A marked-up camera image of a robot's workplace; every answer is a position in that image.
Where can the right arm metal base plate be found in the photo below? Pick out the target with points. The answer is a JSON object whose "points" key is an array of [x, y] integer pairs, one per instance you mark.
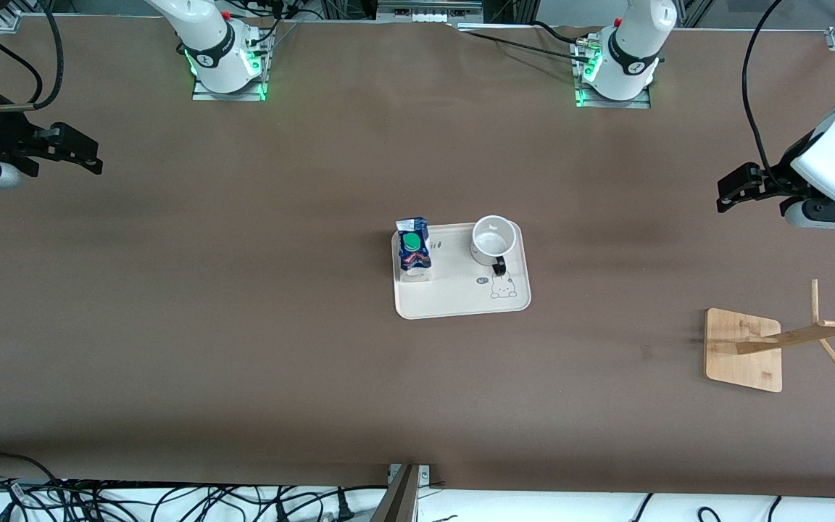
{"points": [[204, 95]]}

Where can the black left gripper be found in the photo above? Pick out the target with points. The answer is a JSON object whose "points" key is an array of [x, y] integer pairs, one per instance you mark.
{"points": [[778, 184]]}

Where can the beige tray with bunny print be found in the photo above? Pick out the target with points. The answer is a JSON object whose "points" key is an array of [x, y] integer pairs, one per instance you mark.
{"points": [[461, 297]]}

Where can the wooden cup rack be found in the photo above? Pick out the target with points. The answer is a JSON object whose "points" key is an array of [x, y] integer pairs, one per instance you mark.
{"points": [[744, 362]]}

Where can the grey power strip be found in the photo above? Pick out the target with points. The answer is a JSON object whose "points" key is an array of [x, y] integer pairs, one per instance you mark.
{"points": [[428, 14]]}

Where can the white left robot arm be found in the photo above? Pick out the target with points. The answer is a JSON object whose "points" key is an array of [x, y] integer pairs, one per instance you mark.
{"points": [[631, 43]]}

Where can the aluminium profile bar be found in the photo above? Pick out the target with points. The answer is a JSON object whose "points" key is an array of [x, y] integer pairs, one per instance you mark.
{"points": [[399, 500]]}

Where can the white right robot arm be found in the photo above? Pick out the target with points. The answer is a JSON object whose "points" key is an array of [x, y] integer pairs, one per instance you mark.
{"points": [[214, 43]]}

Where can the blue milk carton green cap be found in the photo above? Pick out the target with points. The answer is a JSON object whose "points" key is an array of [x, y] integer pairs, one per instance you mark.
{"points": [[413, 250]]}

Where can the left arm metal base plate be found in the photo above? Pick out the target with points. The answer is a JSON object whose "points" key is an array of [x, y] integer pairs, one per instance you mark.
{"points": [[642, 104]]}

